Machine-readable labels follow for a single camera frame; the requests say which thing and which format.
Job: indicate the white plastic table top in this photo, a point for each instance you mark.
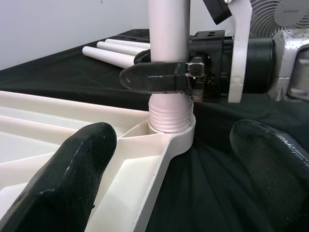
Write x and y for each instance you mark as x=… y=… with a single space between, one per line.
x=24 y=104

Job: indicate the black tablecloth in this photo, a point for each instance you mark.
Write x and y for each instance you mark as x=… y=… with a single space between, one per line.
x=205 y=181

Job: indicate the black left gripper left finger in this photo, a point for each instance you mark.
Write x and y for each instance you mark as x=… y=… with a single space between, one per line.
x=60 y=188

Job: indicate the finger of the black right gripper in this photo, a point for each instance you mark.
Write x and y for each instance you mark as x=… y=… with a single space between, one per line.
x=143 y=57
x=154 y=77

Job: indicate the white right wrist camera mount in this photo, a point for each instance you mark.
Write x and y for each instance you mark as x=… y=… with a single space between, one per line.
x=239 y=36

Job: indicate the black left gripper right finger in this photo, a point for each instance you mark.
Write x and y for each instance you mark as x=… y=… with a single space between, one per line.
x=277 y=174

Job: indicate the grey standing fan head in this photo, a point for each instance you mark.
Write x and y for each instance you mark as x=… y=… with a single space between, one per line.
x=265 y=14

